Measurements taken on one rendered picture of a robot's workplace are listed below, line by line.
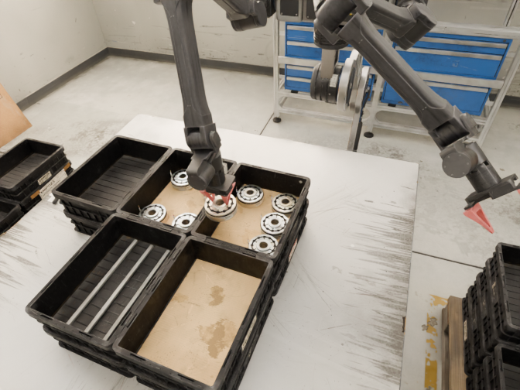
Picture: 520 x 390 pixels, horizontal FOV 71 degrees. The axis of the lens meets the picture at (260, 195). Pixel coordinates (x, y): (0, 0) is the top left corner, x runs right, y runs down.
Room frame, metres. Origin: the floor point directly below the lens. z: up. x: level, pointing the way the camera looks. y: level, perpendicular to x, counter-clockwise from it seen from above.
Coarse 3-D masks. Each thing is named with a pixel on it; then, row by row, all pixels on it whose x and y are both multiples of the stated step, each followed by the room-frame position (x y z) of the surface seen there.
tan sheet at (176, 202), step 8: (168, 184) 1.14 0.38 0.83; (168, 192) 1.09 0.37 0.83; (176, 192) 1.09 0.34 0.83; (184, 192) 1.09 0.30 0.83; (192, 192) 1.08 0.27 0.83; (160, 200) 1.04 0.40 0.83; (168, 200) 1.04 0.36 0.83; (176, 200) 1.04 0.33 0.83; (184, 200) 1.04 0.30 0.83; (192, 200) 1.03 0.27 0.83; (200, 200) 1.03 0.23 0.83; (168, 208) 1.00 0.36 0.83; (176, 208) 1.00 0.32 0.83; (184, 208) 0.99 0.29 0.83; (192, 208) 0.99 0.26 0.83; (200, 208) 0.99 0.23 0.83; (168, 216) 0.96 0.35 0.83; (176, 216) 0.95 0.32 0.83
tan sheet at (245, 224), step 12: (264, 192) 1.06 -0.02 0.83; (276, 192) 1.06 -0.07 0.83; (264, 204) 0.99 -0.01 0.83; (240, 216) 0.94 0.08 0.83; (252, 216) 0.93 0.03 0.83; (216, 228) 0.88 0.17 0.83; (228, 228) 0.88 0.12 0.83; (240, 228) 0.87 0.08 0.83; (252, 228) 0.87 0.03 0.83; (228, 240) 0.82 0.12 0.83; (240, 240) 0.82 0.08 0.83; (276, 240) 0.81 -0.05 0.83
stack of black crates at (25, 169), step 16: (16, 144) 1.85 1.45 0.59; (32, 144) 1.89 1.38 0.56; (48, 144) 1.84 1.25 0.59; (0, 160) 1.72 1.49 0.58; (16, 160) 1.79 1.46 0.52; (32, 160) 1.82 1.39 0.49; (48, 160) 1.68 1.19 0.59; (64, 160) 1.78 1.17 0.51; (0, 176) 1.67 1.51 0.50; (16, 176) 1.67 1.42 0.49; (32, 176) 1.58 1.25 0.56; (48, 176) 1.64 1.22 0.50; (0, 192) 1.49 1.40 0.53; (16, 192) 1.46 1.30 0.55; (32, 192) 1.52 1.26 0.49
